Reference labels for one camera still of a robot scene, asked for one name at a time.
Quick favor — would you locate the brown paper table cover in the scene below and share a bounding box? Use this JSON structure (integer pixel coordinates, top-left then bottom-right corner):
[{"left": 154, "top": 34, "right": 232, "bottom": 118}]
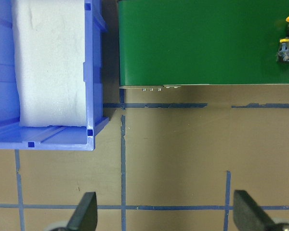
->
[{"left": 0, "top": 85, "right": 289, "bottom": 231}]

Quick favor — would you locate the white foam pad left bin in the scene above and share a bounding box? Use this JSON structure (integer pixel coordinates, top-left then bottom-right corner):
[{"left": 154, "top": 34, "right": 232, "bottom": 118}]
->
[{"left": 12, "top": 0, "right": 86, "bottom": 127}]

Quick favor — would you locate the blue bin left side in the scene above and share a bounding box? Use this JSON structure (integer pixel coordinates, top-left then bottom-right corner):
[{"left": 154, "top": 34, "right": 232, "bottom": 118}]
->
[{"left": 0, "top": 0, "right": 109, "bottom": 151}]

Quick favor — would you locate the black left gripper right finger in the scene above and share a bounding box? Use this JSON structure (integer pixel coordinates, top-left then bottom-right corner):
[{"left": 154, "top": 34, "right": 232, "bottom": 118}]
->
[{"left": 233, "top": 190, "right": 279, "bottom": 231}]

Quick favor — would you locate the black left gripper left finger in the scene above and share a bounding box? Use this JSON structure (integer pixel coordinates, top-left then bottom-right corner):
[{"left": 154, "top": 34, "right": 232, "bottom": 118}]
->
[{"left": 66, "top": 192, "right": 98, "bottom": 231}]

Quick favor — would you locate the green conveyor belt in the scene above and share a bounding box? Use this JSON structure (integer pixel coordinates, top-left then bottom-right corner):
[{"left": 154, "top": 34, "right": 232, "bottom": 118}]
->
[{"left": 118, "top": 0, "right": 289, "bottom": 87}]

